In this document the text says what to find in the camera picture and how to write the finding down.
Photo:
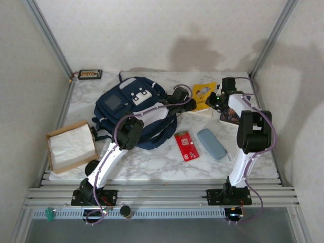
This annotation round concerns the yellow cartoon cover book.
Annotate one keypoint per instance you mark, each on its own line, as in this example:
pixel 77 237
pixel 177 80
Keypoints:
pixel 202 93

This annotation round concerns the red card package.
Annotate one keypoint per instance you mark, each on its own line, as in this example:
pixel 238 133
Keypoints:
pixel 187 146

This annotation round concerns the blue-grey pencil case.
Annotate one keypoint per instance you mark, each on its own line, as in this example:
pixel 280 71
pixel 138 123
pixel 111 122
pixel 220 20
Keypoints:
pixel 211 144

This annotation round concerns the navy blue student backpack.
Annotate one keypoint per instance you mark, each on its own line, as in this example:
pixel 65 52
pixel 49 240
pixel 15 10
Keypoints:
pixel 106 114

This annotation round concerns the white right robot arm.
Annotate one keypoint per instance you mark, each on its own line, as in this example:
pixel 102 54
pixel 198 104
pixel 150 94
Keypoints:
pixel 243 164

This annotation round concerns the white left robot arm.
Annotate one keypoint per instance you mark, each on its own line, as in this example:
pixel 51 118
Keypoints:
pixel 111 157

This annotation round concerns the aluminium mounting rails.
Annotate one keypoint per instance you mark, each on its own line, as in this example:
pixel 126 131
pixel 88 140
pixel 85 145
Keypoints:
pixel 164 195

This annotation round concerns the black battery charger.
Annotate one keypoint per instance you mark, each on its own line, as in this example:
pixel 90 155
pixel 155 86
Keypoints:
pixel 89 74

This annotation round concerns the brown cardboard box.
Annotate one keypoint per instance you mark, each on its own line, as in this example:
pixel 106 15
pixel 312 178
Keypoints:
pixel 82 124

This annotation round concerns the black round disc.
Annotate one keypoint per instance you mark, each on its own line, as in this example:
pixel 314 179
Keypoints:
pixel 89 168

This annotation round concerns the small electronics board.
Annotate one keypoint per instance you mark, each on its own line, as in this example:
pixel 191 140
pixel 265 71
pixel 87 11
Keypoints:
pixel 107 210
pixel 234 215

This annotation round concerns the white crumpled paper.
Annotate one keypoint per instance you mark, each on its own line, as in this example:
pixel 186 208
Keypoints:
pixel 71 146

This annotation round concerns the black round knob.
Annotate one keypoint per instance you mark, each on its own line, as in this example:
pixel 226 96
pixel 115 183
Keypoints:
pixel 125 212

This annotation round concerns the green plug connector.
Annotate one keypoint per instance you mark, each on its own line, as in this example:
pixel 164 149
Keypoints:
pixel 50 214

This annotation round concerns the aluminium frame post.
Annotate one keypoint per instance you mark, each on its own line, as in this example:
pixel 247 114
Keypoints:
pixel 48 38
pixel 273 35

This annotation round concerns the aluminium table side rail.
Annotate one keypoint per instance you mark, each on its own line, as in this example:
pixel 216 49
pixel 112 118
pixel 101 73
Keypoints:
pixel 66 101
pixel 277 170

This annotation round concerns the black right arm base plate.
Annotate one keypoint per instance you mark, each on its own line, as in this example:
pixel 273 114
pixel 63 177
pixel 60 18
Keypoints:
pixel 215 197

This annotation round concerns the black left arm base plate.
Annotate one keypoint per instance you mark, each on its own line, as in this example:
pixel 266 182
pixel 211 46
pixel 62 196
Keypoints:
pixel 111 196

